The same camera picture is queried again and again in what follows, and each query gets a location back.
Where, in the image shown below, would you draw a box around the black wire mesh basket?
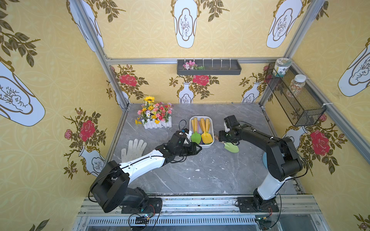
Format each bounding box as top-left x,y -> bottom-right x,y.
266,63 -> 326,127

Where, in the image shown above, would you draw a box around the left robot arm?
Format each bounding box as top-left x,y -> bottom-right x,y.
88,131 -> 202,213

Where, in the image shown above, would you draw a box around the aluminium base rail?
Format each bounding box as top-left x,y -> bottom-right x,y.
72,194 -> 330,231

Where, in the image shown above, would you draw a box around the small pink flowers on shelf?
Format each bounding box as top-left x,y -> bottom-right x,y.
183,60 -> 205,70

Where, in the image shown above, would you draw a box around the dark wall shelf tray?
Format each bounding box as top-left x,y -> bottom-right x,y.
176,58 -> 242,76

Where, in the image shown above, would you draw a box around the white work glove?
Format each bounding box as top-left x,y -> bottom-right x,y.
121,139 -> 147,163

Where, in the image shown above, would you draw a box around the white plastic storage box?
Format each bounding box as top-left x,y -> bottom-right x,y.
189,116 -> 214,148

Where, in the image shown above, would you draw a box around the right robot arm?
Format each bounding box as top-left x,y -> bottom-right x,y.
218,115 -> 304,212

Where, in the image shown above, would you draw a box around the jar with patterned lid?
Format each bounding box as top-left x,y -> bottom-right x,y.
272,58 -> 292,78

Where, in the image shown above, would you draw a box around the green trowel brown wooden handle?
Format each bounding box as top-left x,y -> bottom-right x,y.
216,140 -> 240,153

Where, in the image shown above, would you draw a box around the green narrow trowel yellow handle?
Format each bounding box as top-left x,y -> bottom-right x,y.
191,117 -> 201,144

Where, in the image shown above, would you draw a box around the light blue dustpan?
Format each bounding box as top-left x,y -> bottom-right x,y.
262,153 -> 267,168

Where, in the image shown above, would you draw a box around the clear jar white lid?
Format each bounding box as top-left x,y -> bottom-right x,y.
287,74 -> 306,97

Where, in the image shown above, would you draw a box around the artificial flowers white fence planter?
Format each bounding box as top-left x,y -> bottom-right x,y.
135,96 -> 173,129

